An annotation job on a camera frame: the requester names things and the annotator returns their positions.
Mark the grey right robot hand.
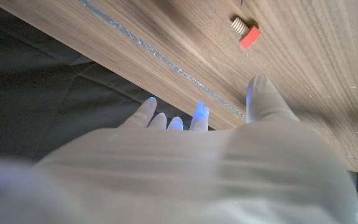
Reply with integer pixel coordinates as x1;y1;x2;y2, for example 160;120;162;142
0;74;358;224

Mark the red-headed wooden screw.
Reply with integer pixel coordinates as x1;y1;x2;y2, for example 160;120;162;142
231;17;262;50

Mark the black backdrop curtain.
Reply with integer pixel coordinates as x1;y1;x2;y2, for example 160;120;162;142
0;0;214;162

